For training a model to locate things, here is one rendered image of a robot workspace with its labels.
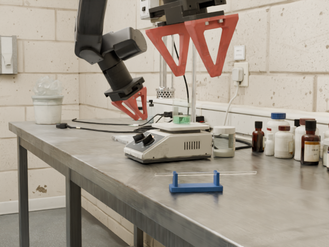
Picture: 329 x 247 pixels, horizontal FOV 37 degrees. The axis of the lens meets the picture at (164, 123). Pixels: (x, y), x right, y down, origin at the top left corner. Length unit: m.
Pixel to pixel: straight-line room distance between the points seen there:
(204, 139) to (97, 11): 0.45
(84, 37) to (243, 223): 0.55
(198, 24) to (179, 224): 0.35
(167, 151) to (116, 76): 0.23
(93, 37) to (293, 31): 0.73
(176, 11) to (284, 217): 0.37
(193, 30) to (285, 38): 1.05
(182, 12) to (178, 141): 0.68
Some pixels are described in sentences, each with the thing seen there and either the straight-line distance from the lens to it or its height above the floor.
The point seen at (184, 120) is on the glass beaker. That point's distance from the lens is 1.30.
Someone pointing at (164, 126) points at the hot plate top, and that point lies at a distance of 1.27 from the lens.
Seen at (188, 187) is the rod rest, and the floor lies 0.76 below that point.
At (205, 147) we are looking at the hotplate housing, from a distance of 1.30.
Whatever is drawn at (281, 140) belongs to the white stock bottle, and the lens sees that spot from 1.35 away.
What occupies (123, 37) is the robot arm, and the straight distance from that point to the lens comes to 1.14.
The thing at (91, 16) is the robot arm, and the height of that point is 1.09.
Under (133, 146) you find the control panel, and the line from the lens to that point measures 1.29.
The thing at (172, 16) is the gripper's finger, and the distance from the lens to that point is 0.64.
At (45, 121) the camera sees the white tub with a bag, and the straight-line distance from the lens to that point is 2.23.
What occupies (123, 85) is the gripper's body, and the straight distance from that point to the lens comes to 1.19.
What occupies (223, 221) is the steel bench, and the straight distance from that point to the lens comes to 0.77.
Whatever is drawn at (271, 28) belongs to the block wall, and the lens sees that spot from 1.69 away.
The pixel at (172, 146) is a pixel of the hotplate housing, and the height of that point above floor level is 0.79.
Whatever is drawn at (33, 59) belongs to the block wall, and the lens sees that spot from 3.60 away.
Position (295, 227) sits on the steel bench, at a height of 0.75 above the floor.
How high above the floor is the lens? 0.97
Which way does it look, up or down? 6 degrees down
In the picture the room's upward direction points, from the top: straight up
